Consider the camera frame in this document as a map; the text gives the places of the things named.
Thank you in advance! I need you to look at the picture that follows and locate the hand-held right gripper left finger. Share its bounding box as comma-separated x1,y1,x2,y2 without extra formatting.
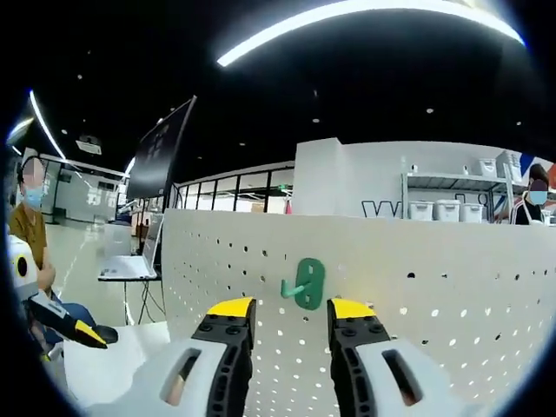
129,297,258,417

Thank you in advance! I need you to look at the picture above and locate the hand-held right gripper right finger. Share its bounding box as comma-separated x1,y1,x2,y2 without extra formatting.
325,296,469,417

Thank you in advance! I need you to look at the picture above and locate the green hook assembly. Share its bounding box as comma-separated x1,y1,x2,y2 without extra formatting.
281,257,326,310

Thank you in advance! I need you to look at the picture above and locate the white perforated mounting plate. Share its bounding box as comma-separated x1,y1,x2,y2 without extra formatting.
160,208,552,417

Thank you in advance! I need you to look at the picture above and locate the black computer mouse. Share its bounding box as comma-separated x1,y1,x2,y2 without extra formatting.
96,325,120,345

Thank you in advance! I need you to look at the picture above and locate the white laptop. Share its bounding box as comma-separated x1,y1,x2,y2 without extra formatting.
97,212,165,282

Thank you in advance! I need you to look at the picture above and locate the black laptop stand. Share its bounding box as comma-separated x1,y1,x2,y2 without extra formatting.
123,280,167,326

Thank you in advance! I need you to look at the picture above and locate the small ceiling unit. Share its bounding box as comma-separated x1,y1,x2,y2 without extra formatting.
76,135,103,156

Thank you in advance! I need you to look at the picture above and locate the short ceiling light strip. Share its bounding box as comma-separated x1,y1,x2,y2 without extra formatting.
29,89,69,160

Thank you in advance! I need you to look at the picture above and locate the black framed glass partition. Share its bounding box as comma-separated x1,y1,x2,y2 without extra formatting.
173,161,296,214

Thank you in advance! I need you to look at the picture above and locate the row of white storage boxes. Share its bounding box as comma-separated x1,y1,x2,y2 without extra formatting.
407,149,527,225

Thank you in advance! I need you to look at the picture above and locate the large dark display screen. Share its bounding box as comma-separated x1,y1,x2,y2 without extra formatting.
125,96,197,201

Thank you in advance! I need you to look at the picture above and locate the metal storage shelf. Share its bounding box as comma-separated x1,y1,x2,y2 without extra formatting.
400,170,556,226

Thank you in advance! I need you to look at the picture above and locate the long ceiling light strip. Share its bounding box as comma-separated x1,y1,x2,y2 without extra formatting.
215,0,526,69

